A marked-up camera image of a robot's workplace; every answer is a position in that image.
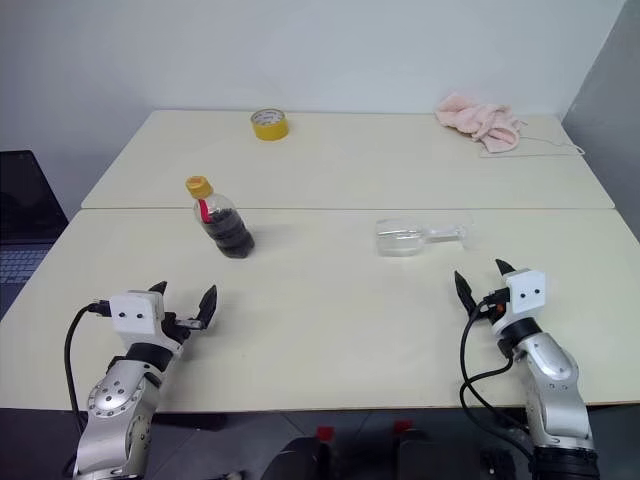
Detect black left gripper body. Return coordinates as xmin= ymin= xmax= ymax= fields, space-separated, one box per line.
xmin=159 ymin=310 xmax=204 ymax=346

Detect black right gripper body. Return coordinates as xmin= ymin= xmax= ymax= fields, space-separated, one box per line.
xmin=477 ymin=287 xmax=511 ymax=327

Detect cola bottle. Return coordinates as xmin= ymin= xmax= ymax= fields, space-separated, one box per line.
xmin=192 ymin=192 xmax=257 ymax=261

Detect clear wine glass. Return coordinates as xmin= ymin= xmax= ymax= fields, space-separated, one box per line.
xmin=374 ymin=214 xmax=484 ymax=259

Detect yellow bottle cap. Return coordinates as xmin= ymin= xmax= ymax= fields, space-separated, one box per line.
xmin=184 ymin=174 xmax=214 ymax=199

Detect pink towel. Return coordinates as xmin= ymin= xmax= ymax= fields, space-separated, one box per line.
xmin=433 ymin=90 xmax=527 ymax=153

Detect dark laptop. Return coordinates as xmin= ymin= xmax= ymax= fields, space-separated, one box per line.
xmin=0 ymin=149 xmax=70 ymax=302

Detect yellow tape roll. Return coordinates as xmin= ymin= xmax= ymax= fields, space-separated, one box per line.
xmin=250 ymin=106 xmax=291 ymax=143

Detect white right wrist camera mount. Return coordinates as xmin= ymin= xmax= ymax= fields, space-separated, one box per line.
xmin=503 ymin=268 xmax=547 ymax=322

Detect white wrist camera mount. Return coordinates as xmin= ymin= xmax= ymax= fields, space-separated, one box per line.
xmin=109 ymin=290 xmax=165 ymax=337
xmin=503 ymin=268 xmax=547 ymax=322

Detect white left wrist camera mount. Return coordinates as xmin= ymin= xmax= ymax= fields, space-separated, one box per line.
xmin=109 ymin=290 xmax=165 ymax=337

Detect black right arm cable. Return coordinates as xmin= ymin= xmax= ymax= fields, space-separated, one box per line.
xmin=459 ymin=294 xmax=535 ymax=472

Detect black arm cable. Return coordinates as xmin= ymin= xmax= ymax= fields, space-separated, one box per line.
xmin=459 ymin=294 xmax=535 ymax=472
xmin=63 ymin=301 xmax=110 ymax=432

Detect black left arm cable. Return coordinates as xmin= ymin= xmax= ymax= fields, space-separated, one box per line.
xmin=63 ymin=301 xmax=110 ymax=432

